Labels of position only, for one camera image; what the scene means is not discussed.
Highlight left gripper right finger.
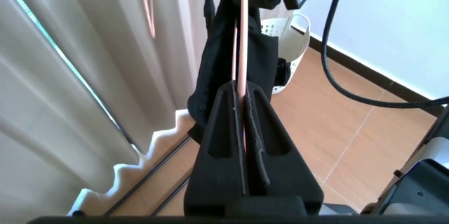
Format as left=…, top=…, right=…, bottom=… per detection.
left=244, top=82, right=324, bottom=216

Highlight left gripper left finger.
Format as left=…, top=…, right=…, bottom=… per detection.
left=183, top=80, right=248, bottom=217

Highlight pink clothes hanger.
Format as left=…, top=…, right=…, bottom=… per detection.
left=138, top=0, right=156, bottom=39
left=230, top=0, right=250, bottom=154

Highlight black shorts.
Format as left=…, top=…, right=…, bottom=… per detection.
left=187, top=0, right=281, bottom=144

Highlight black clothes rack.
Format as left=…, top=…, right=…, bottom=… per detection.
left=72, top=0, right=216, bottom=217

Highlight white laundry basket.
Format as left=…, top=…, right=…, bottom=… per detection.
left=260, top=13, right=311, bottom=95

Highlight beige curtain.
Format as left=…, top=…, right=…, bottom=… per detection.
left=0, top=0, right=292, bottom=216

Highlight black cable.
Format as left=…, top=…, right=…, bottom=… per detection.
left=321, top=0, right=449, bottom=110

